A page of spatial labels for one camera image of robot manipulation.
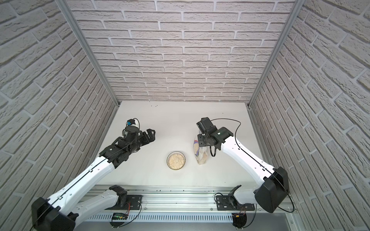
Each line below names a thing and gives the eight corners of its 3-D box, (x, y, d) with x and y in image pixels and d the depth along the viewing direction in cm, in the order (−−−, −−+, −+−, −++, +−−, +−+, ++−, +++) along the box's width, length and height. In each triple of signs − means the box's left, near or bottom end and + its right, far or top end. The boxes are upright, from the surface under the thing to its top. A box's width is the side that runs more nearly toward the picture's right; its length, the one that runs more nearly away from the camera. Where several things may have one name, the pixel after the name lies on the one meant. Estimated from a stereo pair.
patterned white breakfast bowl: (166, 170, 84) (165, 168, 81) (168, 153, 91) (167, 151, 88) (185, 170, 84) (185, 168, 82) (185, 153, 91) (185, 151, 89)
